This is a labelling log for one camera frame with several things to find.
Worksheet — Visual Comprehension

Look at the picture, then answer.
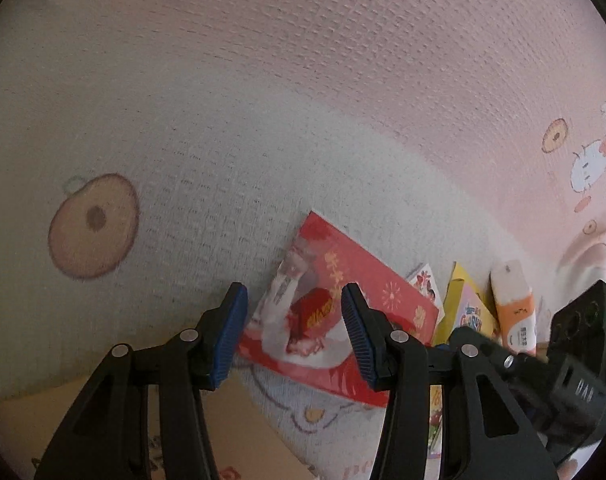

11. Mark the orange and white tissue pack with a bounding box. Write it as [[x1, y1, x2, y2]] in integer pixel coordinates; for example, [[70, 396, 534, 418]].
[[490, 260, 538, 358]]

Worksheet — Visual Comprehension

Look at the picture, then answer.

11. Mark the cartoon printed card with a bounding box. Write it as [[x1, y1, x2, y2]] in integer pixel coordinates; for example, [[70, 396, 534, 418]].
[[405, 262, 444, 308]]

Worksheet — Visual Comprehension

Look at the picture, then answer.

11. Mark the red printed packet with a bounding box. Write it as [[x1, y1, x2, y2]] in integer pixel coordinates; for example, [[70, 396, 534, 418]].
[[235, 210, 446, 408]]

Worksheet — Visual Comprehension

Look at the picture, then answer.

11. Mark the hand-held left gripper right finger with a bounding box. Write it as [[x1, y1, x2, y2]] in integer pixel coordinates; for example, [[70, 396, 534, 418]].
[[341, 282, 558, 480]]

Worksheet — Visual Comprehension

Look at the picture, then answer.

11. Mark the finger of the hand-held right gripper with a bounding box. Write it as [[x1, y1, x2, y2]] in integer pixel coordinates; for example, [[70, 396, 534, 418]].
[[448, 326, 556, 411]]

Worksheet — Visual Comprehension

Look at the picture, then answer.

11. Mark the pink cartoon printed blanket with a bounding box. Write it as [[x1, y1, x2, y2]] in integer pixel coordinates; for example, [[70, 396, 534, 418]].
[[0, 0, 606, 480]]

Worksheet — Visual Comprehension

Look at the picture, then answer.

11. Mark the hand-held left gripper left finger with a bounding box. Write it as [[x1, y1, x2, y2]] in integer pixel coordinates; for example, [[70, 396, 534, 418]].
[[33, 282, 249, 480]]

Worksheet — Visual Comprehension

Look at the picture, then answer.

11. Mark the yellow printed packet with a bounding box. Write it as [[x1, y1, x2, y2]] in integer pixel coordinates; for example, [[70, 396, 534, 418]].
[[433, 261, 501, 348]]

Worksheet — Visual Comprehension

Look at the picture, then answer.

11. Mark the colourful printed packet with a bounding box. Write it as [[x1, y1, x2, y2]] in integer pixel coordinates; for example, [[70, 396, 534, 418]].
[[428, 385, 444, 456]]

